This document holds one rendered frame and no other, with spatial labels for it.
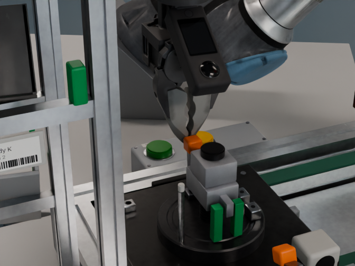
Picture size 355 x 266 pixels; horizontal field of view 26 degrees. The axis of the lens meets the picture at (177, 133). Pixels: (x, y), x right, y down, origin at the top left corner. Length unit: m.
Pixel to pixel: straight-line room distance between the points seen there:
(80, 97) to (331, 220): 0.63
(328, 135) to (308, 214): 0.17
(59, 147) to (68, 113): 0.22
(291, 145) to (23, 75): 0.67
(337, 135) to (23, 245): 0.52
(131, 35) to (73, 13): 2.89
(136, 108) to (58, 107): 0.89
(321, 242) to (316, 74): 0.75
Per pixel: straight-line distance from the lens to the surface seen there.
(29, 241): 1.19
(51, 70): 0.76
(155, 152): 1.16
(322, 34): 4.08
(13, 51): 0.61
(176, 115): 0.98
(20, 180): 0.76
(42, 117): 0.59
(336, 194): 1.19
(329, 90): 1.61
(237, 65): 1.34
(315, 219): 1.13
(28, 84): 0.61
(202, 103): 0.99
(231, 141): 1.22
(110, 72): 0.58
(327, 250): 0.96
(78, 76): 0.58
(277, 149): 1.20
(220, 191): 0.94
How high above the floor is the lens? 1.59
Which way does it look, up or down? 31 degrees down
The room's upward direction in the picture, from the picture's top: straight up
